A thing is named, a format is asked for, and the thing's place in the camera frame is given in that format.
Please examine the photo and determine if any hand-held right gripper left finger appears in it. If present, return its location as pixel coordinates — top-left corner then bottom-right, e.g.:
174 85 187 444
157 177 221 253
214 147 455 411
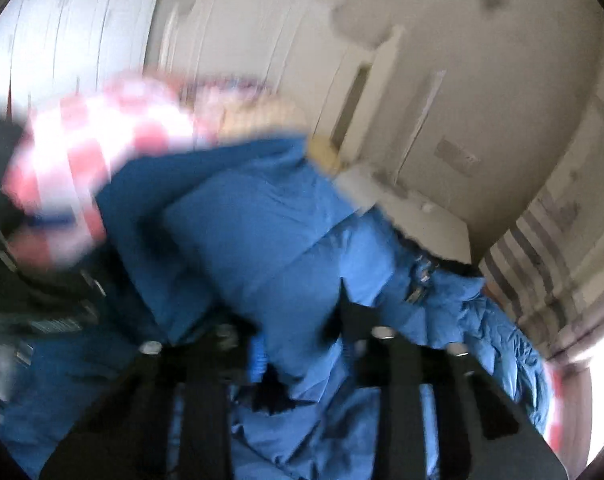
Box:
39 325 269 480

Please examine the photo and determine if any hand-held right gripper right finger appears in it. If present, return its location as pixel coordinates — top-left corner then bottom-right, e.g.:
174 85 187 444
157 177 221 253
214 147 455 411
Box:
339 301 556 480

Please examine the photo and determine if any blue padded jacket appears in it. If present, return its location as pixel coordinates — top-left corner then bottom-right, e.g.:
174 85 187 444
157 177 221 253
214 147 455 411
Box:
2 132 552 480

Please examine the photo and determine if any white nightstand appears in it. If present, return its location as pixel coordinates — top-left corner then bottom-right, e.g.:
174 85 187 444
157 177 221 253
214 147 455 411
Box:
332 165 473 267

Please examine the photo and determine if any pink checkered bed sheet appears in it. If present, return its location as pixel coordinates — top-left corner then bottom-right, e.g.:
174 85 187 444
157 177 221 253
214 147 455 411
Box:
2 71 570 453

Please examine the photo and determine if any yellow pillow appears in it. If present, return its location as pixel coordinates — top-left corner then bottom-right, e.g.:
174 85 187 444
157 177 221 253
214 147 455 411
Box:
306 135 345 177
217 95 310 138

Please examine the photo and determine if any grey striped curtain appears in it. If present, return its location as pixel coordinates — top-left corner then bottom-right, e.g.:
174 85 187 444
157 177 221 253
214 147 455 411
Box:
482 195 604 363

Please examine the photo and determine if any round patterned cushion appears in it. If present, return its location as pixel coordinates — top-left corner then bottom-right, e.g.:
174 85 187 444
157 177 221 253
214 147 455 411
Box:
182 75 275 108

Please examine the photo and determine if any white wardrobe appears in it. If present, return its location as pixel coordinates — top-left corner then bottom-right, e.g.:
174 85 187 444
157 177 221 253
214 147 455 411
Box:
0 0 175 116

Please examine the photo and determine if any white bed headboard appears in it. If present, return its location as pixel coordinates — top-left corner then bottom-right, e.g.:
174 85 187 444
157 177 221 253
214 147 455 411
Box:
157 0 405 116

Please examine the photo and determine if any beige wall plate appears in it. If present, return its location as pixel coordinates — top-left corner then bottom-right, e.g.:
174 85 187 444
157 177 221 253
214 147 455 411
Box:
434 139 481 176

